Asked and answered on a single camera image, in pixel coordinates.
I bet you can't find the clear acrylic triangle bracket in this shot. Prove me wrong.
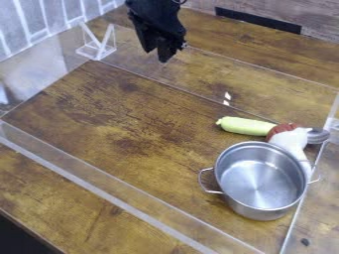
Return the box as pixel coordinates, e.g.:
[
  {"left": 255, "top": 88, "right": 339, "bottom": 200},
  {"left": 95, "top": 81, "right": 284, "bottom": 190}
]
[{"left": 76, "top": 23, "right": 116, "bottom": 61}]

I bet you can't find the stainless steel pot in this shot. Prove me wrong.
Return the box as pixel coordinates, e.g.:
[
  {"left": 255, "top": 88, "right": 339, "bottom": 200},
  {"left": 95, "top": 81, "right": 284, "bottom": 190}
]
[{"left": 197, "top": 141, "right": 313, "bottom": 221}]

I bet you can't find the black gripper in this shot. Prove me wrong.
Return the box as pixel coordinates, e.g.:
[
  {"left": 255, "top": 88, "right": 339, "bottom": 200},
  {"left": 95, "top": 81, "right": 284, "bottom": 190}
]
[{"left": 124, "top": 0, "right": 187, "bottom": 63}]

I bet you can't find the red white toy mushroom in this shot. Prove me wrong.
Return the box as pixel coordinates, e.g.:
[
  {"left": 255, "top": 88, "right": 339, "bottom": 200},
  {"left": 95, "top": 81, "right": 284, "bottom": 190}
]
[{"left": 265, "top": 123, "right": 312, "bottom": 176}]

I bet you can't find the clear acrylic front barrier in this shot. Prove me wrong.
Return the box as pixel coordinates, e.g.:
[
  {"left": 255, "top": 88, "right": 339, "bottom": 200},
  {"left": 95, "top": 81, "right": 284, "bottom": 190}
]
[{"left": 0, "top": 120, "right": 264, "bottom": 254}]

